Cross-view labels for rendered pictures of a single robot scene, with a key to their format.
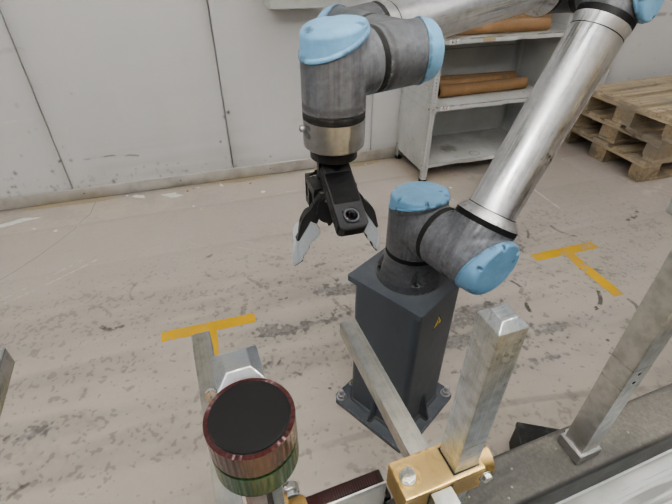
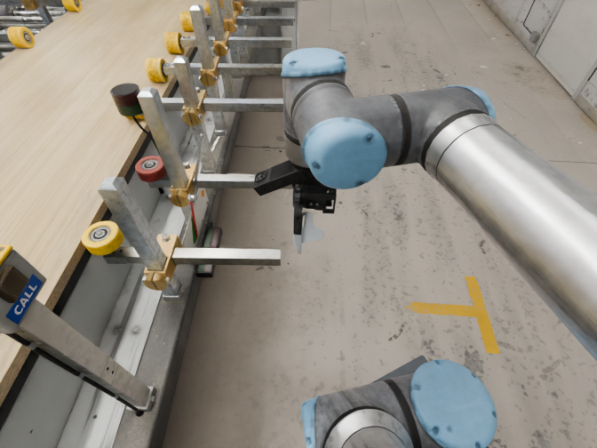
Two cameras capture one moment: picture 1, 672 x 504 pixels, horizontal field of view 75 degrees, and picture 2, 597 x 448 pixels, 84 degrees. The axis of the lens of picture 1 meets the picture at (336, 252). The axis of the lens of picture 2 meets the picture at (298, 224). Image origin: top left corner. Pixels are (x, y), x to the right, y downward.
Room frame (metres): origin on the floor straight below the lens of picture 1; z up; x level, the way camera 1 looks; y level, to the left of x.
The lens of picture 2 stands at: (0.77, -0.44, 1.50)
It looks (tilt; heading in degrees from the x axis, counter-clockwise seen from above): 49 degrees down; 112
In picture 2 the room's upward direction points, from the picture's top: straight up
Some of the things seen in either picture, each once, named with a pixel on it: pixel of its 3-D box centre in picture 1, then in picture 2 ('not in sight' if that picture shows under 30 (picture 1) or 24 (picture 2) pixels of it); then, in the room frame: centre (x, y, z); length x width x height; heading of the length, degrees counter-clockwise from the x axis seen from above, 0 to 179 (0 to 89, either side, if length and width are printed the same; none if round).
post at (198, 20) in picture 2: not in sight; (210, 80); (0.03, 0.54, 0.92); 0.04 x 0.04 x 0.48; 21
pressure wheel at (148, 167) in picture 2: not in sight; (155, 178); (0.11, 0.08, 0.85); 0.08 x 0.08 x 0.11
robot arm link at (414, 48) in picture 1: (394, 53); (343, 134); (0.69, -0.09, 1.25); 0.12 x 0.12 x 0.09; 34
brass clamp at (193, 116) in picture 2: not in sight; (195, 108); (0.11, 0.33, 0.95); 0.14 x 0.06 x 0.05; 111
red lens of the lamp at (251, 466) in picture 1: (251, 425); (126, 94); (0.16, 0.06, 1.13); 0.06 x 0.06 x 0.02
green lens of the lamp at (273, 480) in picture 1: (255, 445); (131, 105); (0.16, 0.06, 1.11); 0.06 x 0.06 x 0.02
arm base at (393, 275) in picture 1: (411, 259); not in sight; (0.97, -0.21, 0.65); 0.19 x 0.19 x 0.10
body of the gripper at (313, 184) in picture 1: (332, 181); (314, 180); (0.62, 0.01, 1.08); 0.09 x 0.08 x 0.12; 17
